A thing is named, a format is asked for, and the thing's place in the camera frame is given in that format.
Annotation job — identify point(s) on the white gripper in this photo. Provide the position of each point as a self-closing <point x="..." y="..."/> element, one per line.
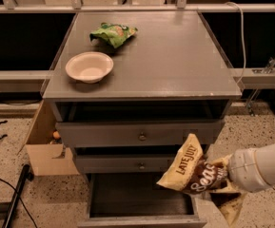
<point x="243" y="170"/>

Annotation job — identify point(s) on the brown chip bag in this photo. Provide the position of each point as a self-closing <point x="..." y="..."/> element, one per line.
<point x="191" y="174"/>

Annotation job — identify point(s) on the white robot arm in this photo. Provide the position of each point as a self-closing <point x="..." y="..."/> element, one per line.
<point x="265" y="158"/>

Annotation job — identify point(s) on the grey top drawer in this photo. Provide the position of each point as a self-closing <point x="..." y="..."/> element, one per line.
<point x="112" y="134"/>

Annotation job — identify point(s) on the grey drawer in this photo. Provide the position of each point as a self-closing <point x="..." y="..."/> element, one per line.
<point x="123" y="163"/>
<point x="112" y="134"/>
<point x="135" y="200"/>

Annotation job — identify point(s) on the grey bottom drawer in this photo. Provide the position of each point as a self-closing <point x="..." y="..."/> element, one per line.
<point x="135" y="200"/>

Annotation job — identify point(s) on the grey drawer cabinet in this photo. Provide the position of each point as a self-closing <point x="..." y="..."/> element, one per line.
<point x="170" y="71"/>

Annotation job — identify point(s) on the grey middle drawer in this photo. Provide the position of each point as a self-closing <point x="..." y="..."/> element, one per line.
<point x="123" y="163"/>

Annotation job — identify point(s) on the green chip bag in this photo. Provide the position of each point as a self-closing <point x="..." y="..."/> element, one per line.
<point x="113" y="34"/>

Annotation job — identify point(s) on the white paper bowl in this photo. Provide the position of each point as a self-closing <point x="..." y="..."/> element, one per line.
<point x="89" y="67"/>

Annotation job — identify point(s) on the cardboard box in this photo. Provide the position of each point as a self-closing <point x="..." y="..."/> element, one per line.
<point x="47" y="156"/>

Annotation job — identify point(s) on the black bar on floor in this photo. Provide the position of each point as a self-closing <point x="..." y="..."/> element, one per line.
<point x="25" y="174"/>

